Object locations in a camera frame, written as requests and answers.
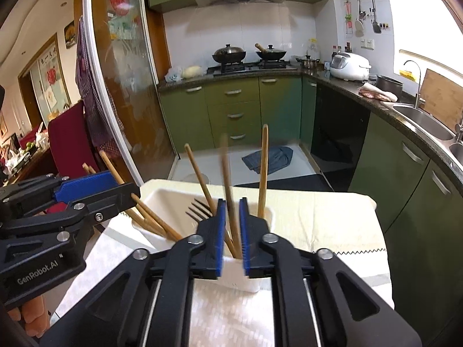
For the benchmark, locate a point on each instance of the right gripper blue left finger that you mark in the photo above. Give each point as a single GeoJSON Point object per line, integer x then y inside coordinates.
{"type": "Point", "coordinates": [220, 219]}

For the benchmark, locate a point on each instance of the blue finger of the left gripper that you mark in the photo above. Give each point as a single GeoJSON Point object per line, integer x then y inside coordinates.
{"type": "Point", "coordinates": [102, 206]}
{"type": "Point", "coordinates": [76, 189]}

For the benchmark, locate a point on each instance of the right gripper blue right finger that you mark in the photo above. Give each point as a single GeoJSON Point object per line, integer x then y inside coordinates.
{"type": "Point", "coordinates": [243, 216]}

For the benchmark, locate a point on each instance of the black plastic fork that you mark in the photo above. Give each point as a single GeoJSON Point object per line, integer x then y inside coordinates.
{"type": "Point", "coordinates": [199, 211]}

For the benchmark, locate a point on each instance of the brown wooden chopstick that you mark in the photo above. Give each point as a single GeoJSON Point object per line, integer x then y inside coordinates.
{"type": "Point", "coordinates": [207, 195]}

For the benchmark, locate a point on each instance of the dark wooden chopstick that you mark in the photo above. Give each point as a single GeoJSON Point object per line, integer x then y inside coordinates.
{"type": "Point", "coordinates": [263, 172]}

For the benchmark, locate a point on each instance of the pale wooden chopstick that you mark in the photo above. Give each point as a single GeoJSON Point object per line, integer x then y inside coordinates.
{"type": "Point", "coordinates": [172, 234]}

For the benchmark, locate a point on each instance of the thin brown chopstick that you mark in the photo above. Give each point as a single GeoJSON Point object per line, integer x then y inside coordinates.
{"type": "Point", "coordinates": [232, 218]}

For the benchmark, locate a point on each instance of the light wooden chopstick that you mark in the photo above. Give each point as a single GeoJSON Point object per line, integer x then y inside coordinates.
{"type": "Point", "coordinates": [140, 217]}

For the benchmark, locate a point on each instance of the hanging kitchen utensils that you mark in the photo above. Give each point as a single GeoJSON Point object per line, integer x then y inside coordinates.
{"type": "Point", "coordinates": [360, 20]}

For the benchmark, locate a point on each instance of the person left hand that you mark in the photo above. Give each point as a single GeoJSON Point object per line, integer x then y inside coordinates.
{"type": "Point", "coordinates": [35, 315]}

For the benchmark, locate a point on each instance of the red dining chair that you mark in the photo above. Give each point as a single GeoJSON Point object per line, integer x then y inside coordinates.
{"type": "Point", "coordinates": [69, 142]}

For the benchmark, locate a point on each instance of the blue floor rag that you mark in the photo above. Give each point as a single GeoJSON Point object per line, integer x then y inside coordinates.
{"type": "Point", "coordinates": [279, 158]}

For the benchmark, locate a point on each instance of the purple checked apron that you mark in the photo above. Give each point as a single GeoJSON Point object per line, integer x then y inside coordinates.
{"type": "Point", "coordinates": [99, 130]}

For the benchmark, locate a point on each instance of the patterned tablecloth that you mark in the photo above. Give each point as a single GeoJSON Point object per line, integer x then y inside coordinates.
{"type": "Point", "coordinates": [235, 310]}

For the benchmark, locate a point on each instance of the black gas stove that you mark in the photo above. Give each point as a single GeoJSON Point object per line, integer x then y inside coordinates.
{"type": "Point", "coordinates": [237, 68]}

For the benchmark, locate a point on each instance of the sliding glass door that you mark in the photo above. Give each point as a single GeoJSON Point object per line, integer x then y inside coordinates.
{"type": "Point", "coordinates": [123, 66]}

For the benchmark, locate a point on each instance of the black wok with lid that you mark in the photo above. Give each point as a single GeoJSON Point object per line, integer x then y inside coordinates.
{"type": "Point", "coordinates": [229, 55]}

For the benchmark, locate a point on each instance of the green lower cabinets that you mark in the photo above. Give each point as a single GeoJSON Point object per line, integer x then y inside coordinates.
{"type": "Point", "coordinates": [363, 146]}

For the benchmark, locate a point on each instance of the small steel pot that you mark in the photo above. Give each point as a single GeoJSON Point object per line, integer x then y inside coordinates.
{"type": "Point", "coordinates": [308, 63]}

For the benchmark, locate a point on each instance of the pink cloth on counter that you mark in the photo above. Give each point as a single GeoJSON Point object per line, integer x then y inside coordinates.
{"type": "Point", "coordinates": [372, 92]}

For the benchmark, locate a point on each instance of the white rice cooker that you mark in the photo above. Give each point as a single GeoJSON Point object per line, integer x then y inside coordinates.
{"type": "Point", "coordinates": [350, 67]}

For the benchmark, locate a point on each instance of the black pot on counter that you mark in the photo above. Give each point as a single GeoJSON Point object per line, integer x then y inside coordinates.
{"type": "Point", "coordinates": [388, 84]}

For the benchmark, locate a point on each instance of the small steel faucet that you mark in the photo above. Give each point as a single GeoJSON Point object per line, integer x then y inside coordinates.
{"type": "Point", "coordinates": [417, 102]}

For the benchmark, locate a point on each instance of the steel double sink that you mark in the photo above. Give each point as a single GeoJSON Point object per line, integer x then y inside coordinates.
{"type": "Point", "coordinates": [433, 128]}

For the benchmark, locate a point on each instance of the wooden cutting board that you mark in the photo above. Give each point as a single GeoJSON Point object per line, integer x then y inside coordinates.
{"type": "Point", "coordinates": [442, 98]}

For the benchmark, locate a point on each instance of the tall steel faucet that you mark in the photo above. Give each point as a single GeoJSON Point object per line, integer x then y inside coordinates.
{"type": "Point", "coordinates": [459, 131]}

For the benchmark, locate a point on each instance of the black pan with handle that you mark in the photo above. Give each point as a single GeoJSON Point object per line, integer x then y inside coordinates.
{"type": "Point", "coordinates": [269, 53]}

